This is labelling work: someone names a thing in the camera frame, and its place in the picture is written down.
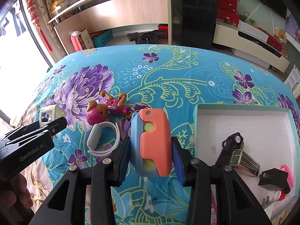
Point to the floral blue tablecloth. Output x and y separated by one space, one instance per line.
172 78

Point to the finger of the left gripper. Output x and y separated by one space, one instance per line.
26 130
53 127

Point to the gold black patterned lighter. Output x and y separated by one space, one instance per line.
242 161

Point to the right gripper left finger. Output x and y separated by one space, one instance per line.
66 204

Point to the teal storage box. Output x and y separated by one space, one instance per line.
101 38

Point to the black toy car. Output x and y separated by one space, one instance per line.
232 143

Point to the white flat box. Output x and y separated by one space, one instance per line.
253 31

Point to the black power adapter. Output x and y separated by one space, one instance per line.
272 179

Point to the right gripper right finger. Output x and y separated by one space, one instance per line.
236 204

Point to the pink dog figurine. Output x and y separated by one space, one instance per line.
100 112

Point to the cream hair claw clip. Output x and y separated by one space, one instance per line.
50 113

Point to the person's left hand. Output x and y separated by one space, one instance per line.
19 192

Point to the red gift bag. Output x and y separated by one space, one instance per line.
228 5

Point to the red hanging decoration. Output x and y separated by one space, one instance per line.
35 19

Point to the black cabinet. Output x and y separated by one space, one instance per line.
198 23

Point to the orange blue toy gun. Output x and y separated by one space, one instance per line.
150 143

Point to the pink blue smartwatch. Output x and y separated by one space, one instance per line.
281 194

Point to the white power adapter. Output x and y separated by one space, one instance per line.
268 205

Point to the green shallow cardboard tray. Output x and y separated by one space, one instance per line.
270 138

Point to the black exercise stepper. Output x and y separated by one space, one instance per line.
148 37

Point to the cream TV stand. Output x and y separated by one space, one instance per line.
232 37

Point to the red gift box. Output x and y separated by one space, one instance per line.
227 17

